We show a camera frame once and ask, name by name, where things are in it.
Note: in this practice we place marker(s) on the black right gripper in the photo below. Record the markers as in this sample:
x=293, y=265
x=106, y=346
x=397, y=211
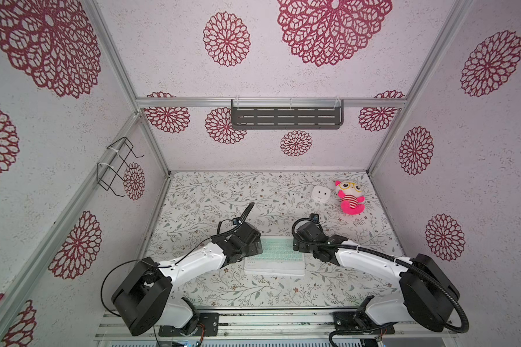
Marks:
x=299, y=242

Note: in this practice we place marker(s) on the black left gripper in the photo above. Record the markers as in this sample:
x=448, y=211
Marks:
x=255, y=250

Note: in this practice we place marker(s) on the white keyboard green keys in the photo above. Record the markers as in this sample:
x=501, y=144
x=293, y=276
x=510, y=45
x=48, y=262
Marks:
x=277, y=259

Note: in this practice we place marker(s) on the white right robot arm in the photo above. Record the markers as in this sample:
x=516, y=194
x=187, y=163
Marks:
x=422, y=293

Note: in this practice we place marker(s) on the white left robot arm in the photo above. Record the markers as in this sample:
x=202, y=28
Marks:
x=144, y=298

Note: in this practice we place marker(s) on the pink plush toy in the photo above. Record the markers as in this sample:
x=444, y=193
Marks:
x=352, y=198

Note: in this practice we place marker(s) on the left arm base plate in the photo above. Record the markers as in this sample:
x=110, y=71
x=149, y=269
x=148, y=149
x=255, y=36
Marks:
x=204, y=324

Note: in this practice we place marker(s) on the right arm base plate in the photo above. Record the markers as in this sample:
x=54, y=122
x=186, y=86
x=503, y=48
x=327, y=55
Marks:
x=353, y=322

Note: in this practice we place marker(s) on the grey metal wall shelf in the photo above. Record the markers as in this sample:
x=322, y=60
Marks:
x=286, y=117

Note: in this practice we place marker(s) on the black wire wall rack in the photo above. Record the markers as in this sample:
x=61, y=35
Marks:
x=122, y=175

